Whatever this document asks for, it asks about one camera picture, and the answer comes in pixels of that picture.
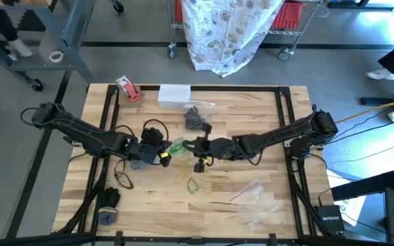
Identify wide green rubber band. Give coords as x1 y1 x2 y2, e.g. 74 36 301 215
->
169 140 186 154

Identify black desk foot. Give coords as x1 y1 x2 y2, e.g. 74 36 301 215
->
327 0 394 11

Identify person's shoe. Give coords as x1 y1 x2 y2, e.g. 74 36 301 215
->
366 66 394 81

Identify small red-striped zip bag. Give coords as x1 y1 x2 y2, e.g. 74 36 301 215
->
231 182 285 232

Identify black network switch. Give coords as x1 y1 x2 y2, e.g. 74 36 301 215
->
315 204 346 237

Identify black-framed safety glasses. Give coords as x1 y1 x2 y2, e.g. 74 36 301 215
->
114 159 135 190

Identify red plastic bin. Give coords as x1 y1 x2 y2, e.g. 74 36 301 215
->
173 0 184 24
271 0 308 31

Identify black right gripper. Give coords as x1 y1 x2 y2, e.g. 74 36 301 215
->
182 122 220 161

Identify black floor cable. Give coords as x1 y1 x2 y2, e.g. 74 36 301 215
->
333 115 394 143
326 145 394 165

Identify brown cardboard box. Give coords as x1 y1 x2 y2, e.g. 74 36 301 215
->
118 92 143 110

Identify person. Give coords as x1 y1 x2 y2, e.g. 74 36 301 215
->
0 8 34 62

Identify black jagged foam piece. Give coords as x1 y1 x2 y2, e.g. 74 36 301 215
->
18 9 47 33

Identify white paper sheet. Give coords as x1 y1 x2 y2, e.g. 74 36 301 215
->
326 169 368 227

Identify dark navy rubber band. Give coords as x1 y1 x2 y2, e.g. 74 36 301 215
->
186 109 207 128

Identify black aluminium table frame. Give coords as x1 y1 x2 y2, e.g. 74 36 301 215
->
49 84 324 246

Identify black caster wheel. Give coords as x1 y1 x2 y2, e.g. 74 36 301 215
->
110 0 125 14

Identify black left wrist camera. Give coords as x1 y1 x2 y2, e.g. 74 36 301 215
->
158 151 173 168

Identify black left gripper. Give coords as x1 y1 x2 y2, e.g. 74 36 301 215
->
141 126 173 154

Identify white box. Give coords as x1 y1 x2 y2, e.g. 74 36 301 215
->
157 83 192 110

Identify black floor beam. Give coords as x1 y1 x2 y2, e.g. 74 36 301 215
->
330 168 394 202

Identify yellow cable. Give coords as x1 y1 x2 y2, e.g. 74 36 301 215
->
335 98 394 124

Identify black and grey glove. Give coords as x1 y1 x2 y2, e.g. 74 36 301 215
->
96 186 122 227

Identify workbench with grey frame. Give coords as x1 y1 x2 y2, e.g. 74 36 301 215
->
0 0 98 93

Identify chrome wire shelf cart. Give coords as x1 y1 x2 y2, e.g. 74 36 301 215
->
166 0 324 63

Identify wide blue rubber band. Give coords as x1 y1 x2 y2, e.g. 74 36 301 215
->
131 159 150 171

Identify red tape dispenser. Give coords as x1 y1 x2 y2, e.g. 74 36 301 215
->
114 75 142 105

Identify white tape roll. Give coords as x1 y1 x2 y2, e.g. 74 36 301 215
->
49 50 66 64

